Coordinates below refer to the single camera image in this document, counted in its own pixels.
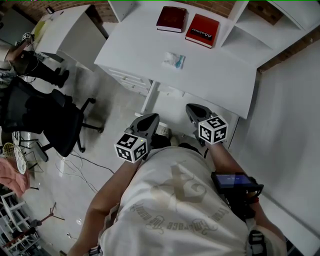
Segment yellow wire basket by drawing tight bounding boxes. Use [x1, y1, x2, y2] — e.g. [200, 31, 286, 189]
[2, 142, 16, 158]

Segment brown tripod stand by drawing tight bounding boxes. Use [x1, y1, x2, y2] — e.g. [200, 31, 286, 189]
[31, 201, 66, 227]

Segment black metal frame stool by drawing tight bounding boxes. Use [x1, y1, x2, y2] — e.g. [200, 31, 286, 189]
[11, 129, 51, 173]

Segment person's right forearm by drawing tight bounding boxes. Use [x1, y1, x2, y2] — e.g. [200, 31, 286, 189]
[206, 142, 243, 176]

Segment dark red book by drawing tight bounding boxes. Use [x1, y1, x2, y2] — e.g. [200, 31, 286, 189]
[156, 6, 188, 33]

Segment black screen device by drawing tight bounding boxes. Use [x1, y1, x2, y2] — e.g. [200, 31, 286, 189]
[211, 172, 265, 196]

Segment white floor cable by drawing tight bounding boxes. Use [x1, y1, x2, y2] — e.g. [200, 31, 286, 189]
[54, 149, 98, 193]

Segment white round patterned fan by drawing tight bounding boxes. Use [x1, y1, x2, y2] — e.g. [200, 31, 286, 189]
[11, 142, 27, 176]

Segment small white closed drawer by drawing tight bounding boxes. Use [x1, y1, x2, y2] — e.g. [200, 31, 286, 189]
[127, 84, 151, 98]
[107, 67, 150, 82]
[119, 76, 150, 90]

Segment bright red book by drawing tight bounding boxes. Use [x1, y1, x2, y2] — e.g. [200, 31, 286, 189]
[184, 13, 220, 49]

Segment black floor cable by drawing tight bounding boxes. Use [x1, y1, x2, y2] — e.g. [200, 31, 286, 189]
[68, 152, 115, 175]

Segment white harness strap black buckle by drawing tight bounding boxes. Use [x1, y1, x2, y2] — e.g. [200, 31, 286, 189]
[246, 217, 266, 256]

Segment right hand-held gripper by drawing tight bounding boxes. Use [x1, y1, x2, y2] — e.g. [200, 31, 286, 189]
[185, 103, 229, 147]

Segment person's left forearm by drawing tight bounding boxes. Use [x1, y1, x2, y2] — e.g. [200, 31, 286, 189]
[87, 158, 143, 221]

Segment white desk shelf unit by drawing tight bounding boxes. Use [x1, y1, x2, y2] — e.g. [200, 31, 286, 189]
[107, 0, 315, 67]

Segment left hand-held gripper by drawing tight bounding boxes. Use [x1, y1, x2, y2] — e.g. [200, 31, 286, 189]
[114, 112, 160, 165]

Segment white desk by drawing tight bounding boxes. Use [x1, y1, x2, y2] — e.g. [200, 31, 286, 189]
[93, 0, 258, 151]

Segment clear plastic packet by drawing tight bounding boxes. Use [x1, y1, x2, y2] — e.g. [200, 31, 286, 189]
[161, 51, 186, 70]

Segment black office chair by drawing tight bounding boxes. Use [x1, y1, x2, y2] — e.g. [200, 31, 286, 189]
[1, 76, 105, 159]

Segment plain white side table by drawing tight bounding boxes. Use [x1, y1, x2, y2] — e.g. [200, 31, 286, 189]
[34, 3, 109, 72]

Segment white printed t-shirt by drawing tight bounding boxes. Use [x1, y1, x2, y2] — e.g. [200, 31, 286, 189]
[98, 146, 288, 256]

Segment white metal rack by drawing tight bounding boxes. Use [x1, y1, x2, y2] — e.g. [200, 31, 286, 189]
[0, 191, 42, 256]

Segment black shorts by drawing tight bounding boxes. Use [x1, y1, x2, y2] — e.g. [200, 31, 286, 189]
[149, 133, 206, 157]

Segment pink cloth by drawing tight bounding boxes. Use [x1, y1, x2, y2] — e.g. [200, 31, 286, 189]
[0, 158, 31, 198]

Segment person's left white shoe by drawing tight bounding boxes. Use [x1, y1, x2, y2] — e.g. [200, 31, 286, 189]
[159, 125, 173, 139]

